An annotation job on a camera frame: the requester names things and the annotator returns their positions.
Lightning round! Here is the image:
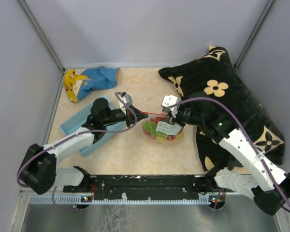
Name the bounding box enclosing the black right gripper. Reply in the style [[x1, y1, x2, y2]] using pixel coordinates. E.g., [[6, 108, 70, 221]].
[[167, 102, 204, 127]]

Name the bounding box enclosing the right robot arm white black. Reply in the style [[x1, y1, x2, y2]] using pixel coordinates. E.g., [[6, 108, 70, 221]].
[[161, 95, 290, 216]]

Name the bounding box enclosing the clear zip bag orange zipper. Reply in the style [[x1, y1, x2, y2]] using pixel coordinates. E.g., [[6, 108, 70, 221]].
[[141, 111, 184, 143]]

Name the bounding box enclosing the grey slotted cable duct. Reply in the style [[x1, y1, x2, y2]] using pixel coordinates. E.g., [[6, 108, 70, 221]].
[[29, 194, 227, 205]]

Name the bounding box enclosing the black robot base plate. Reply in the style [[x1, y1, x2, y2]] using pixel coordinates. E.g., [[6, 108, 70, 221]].
[[62, 174, 235, 201]]

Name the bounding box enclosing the black floral pillow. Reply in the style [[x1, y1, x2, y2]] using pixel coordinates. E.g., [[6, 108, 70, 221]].
[[158, 46, 285, 165]]

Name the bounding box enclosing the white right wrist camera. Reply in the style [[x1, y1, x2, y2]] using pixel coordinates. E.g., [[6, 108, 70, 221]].
[[161, 95, 179, 118]]

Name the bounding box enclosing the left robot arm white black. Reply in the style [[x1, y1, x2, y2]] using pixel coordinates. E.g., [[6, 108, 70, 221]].
[[17, 98, 148, 195]]

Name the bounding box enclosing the blue cloth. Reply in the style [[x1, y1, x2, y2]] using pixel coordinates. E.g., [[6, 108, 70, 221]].
[[77, 66, 119, 101]]

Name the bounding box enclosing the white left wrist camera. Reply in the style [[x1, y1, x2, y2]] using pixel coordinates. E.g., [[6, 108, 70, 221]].
[[118, 92, 133, 114]]

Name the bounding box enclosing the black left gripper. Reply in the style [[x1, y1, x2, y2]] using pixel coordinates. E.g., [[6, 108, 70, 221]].
[[102, 104, 147, 127]]

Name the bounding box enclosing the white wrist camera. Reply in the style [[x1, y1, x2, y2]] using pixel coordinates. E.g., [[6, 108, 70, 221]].
[[118, 92, 133, 114], [161, 95, 179, 118]]

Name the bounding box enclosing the yellow pikachu plush toy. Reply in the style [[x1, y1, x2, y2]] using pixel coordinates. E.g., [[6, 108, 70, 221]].
[[63, 69, 90, 103]]

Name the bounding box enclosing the green grape bunch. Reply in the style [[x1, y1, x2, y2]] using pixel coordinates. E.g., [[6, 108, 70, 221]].
[[143, 121, 157, 136]]

